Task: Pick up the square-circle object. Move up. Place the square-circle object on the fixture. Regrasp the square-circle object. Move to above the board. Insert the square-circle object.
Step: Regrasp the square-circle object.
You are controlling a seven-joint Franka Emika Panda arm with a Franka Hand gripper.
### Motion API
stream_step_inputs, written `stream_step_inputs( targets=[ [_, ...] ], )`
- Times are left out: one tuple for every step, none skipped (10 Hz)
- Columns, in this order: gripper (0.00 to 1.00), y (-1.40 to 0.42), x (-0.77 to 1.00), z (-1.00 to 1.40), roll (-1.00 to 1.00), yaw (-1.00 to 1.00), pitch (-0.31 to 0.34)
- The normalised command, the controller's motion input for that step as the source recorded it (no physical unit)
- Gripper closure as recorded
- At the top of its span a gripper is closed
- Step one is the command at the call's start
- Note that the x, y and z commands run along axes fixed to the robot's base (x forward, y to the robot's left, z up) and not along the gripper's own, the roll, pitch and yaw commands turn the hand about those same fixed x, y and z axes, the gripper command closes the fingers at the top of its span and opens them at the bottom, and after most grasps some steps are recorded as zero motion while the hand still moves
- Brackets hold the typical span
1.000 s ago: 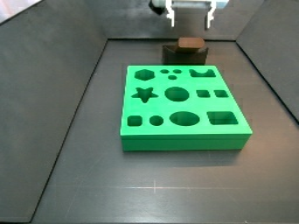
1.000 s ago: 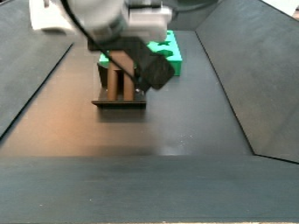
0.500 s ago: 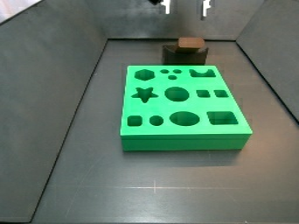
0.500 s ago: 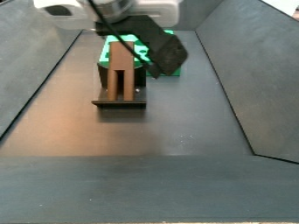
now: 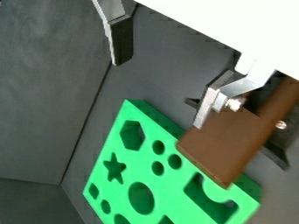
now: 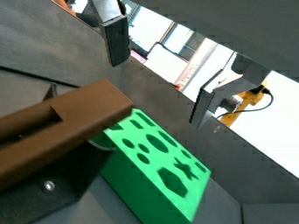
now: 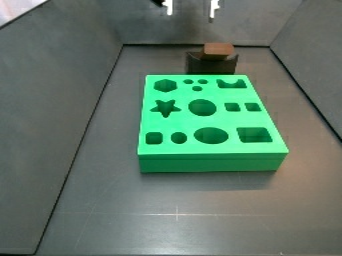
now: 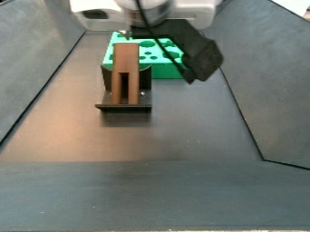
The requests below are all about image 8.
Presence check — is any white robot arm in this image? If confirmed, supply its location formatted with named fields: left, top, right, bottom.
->
left=70, top=0, right=224, bottom=31

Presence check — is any green shape-sorter block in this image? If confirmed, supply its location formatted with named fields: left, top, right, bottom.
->
left=102, top=32, right=182, bottom=79

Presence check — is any brown slotted square-circle object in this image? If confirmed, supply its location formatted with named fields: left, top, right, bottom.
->
left=111, top=43, right=139, bottom=105

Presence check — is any black camera cable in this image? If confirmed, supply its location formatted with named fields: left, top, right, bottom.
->
left=135, top=0, right=190, bottom=76

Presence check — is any black regrasp fixture stand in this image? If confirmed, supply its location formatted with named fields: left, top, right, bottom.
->
left=95, top=66, right=153, bottom=111

